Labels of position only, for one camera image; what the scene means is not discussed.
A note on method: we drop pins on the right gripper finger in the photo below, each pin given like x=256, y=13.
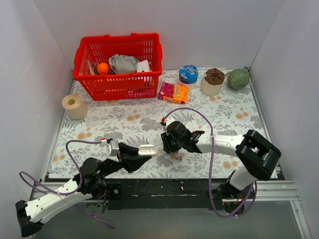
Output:
x=168, y=147
x=176, y=144

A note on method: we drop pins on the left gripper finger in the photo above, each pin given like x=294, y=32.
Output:
x=128, y=152
x=133, y=163

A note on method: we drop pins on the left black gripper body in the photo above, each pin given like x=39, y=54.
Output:
x=123, y=157

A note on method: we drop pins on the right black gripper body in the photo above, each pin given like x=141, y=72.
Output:
x=168, y=143

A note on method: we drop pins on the white earbud charging case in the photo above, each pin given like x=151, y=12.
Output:
x=146, y=149

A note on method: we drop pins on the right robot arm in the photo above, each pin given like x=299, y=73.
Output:
x=258, y=156

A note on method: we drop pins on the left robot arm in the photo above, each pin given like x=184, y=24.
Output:
x=89, y=184

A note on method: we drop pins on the pink orange candy box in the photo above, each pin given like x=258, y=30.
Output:
x=173, y=93

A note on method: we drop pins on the beige paper roll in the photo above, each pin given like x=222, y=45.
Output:
x=74, y=106

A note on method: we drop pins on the blue wrapped paper roll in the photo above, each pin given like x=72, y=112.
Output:
x=188, y=76

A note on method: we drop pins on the brown topped paper roll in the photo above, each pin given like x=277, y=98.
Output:
x=212, y=82

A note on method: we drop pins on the green melon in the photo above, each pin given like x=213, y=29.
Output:
x=238, y=79

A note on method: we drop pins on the white box in basket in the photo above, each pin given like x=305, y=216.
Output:
x=143, y=66

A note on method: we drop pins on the red plastic shopping basket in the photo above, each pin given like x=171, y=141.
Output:
x=98, y=49

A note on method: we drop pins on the orange fruit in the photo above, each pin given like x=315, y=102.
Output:
x=103, y=68

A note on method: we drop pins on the crumpled grey cloth bag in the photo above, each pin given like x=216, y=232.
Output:
x=123, y=64

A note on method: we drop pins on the clear snack bag in basket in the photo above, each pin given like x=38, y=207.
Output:
x=93, y=67

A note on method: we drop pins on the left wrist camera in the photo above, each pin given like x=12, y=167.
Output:
x=111, y=148

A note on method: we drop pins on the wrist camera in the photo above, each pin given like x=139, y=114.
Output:
x=111, y=148
x=165, y=122

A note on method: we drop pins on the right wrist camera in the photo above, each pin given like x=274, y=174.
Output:
x=165, y=122

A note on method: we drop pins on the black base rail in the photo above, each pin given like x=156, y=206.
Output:
x=155, y=194

